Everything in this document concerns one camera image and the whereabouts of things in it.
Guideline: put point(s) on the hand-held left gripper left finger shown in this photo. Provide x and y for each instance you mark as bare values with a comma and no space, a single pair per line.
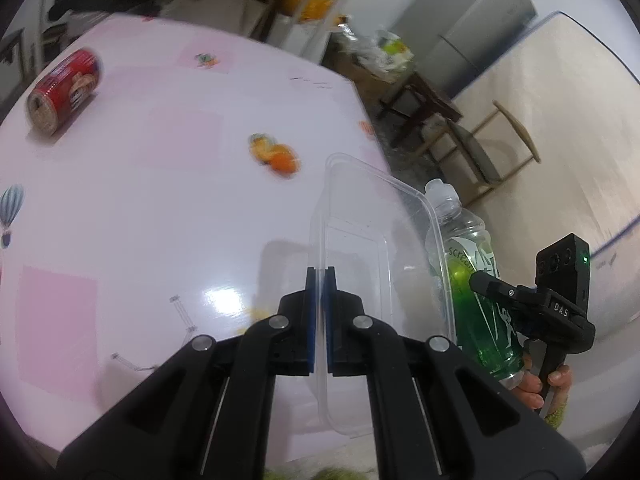
311,320

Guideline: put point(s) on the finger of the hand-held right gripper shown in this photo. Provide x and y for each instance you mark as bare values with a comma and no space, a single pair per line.
497,292

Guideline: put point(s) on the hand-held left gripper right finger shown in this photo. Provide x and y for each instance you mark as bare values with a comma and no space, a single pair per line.
330,320

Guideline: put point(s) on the green plastic bottle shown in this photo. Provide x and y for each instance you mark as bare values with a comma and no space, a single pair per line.
465,260

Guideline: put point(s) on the clear plastic container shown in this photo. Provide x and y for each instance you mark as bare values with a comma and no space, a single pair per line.
360,240

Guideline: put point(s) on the person's right hand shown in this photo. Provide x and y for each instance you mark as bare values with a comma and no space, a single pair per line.
530,390

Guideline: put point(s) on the wooden chair dark seat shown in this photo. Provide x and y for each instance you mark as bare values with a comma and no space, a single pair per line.
475,152

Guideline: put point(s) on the white mattress blue edge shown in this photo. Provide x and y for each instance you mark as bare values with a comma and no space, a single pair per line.
575,135

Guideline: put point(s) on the dark wooden stool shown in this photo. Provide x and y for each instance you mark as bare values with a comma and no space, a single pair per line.
425,95

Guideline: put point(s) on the brown cardboard box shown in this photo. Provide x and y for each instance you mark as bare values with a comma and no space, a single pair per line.
362,77

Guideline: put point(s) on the white plastic bag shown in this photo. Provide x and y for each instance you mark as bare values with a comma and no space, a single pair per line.
392,50

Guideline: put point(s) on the grey refrigerator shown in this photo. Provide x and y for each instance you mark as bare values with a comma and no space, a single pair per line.
470,20

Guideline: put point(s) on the white cabinet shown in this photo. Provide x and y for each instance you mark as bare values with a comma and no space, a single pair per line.
300,40

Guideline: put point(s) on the yellow plastic bag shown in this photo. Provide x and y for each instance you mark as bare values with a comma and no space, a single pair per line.
320,7

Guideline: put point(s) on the open cardboard box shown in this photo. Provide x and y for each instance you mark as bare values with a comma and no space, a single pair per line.
215,10

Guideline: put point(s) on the red drink can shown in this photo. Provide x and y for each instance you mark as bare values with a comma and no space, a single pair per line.
65,90

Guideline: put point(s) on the black cloth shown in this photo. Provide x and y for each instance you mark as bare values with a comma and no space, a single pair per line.
100,0

